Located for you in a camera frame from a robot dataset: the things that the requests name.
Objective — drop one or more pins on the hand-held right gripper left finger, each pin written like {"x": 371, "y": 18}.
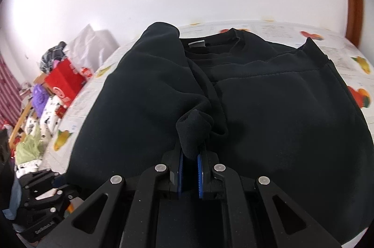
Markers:
{"x": 180, "y": 175}

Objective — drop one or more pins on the purple bag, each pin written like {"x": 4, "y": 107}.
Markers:
{"x": 39, "y": 96}

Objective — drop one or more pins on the green cloth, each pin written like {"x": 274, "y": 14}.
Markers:
{"x": 27, "y": 148}

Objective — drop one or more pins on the fruit print bed sheet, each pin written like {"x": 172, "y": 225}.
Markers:
{"x": 277, "y": 30}

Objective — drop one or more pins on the black sweatshirt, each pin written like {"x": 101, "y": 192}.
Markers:
{"x": 263, "y": 119}

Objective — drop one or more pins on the white plastic bag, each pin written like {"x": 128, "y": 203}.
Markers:
{"x": 90, "y": 43}

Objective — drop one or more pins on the red striped curtain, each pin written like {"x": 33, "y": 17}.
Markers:
{"x": 7, "y": 90}

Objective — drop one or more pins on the dark plaid cloth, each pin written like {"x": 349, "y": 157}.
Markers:
{"x": 51, "y": 56}

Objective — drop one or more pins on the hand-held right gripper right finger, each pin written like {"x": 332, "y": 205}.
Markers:
{"x": 200, "y": 175}

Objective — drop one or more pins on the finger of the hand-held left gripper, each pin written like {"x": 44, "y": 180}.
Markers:
{"x": 41, "y": 181}
{"x": 55, "y": 199}

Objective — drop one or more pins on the wooden rail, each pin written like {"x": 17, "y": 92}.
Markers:
{"x": 20, "y": 125}

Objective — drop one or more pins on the black and white printed cloth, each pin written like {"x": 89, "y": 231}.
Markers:
{"x": 48, "y": 116}

